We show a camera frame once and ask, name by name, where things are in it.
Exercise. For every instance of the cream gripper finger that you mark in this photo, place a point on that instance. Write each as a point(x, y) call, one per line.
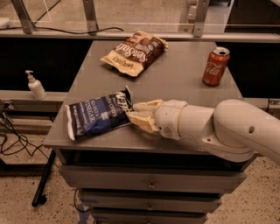
point(147, 106)
point(144, 120)

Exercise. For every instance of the black metal stand leg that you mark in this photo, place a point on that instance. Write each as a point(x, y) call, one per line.
point(39, 197)

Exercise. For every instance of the left metal window post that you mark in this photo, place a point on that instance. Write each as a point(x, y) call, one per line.
point(23, 16)

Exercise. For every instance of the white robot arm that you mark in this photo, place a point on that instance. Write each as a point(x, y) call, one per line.
point(235, 130)

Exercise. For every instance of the middle grey drawer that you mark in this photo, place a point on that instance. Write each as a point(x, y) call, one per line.
point(150, 201)

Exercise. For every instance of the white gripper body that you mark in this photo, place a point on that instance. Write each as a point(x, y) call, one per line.
point(168, 119)

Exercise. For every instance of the brown sea salt chip bag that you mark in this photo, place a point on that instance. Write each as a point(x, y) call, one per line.
point(136, 53)

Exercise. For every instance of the white pump soap bottle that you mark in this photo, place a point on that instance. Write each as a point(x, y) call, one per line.
point(35, 86)

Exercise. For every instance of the red Coca-Cola can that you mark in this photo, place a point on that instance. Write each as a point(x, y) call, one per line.
point(216, 65)

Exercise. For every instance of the grey drawer cabinet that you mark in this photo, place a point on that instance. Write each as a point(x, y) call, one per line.
point(176, 74)

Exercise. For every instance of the metal window post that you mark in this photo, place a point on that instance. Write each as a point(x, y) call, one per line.
point(199, 22)
point(23, 16)
point(89, 9)

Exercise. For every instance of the middle metal window post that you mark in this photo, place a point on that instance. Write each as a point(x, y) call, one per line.
point(89, 9)

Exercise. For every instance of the grey drawer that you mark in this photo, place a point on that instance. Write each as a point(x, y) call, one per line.
point(150, 201)
point(131, 216)
point(156, 180)

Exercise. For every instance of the right metal window post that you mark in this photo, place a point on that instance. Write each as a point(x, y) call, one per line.
point(199, 22)

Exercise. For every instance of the blue Kettle chip bag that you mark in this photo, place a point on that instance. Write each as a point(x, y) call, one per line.
point(98, 115)

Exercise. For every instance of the top grey drawer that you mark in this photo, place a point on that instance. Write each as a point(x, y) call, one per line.
point(156, 180)

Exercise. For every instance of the bottom grey drawer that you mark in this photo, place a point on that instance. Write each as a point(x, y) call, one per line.
point(131, 216)

